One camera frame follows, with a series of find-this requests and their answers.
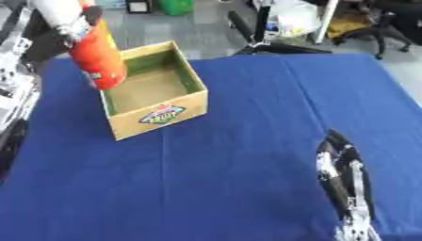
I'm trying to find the black tripod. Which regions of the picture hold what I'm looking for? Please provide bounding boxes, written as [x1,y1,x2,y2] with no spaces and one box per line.
[225,0,333,56]

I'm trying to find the black square box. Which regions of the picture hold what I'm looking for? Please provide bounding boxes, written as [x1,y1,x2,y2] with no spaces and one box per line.
[123,0,155,15]

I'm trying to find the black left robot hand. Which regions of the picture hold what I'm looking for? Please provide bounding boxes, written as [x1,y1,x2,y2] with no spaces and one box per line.
[23,5,106,63]

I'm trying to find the white plastic bag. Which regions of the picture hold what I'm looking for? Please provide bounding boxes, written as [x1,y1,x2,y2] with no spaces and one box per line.
[267,0,327,40]

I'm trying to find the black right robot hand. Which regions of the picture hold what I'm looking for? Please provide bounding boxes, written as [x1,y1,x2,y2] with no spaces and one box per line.
[315,128,380,222]

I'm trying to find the white pole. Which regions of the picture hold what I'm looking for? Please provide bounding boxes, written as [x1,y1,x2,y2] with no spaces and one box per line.
[313,0,342,45]

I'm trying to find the orange red bottle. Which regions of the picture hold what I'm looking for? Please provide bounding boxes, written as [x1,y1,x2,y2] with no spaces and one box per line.
[67,0,131,91]

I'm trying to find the green bin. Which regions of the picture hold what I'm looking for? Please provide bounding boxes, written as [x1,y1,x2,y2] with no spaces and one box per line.
[156,0,197,16]

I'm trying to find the black office chair base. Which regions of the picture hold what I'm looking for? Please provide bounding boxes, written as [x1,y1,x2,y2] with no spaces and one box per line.
[331,10,415,61]

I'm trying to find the tan cardboard box green inside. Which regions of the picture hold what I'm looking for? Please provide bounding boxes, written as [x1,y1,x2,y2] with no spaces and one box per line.
[99,40,210,141]

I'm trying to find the yellow brown bag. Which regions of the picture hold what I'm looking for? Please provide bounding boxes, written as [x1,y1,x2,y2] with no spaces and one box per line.
[326,11,373,40]

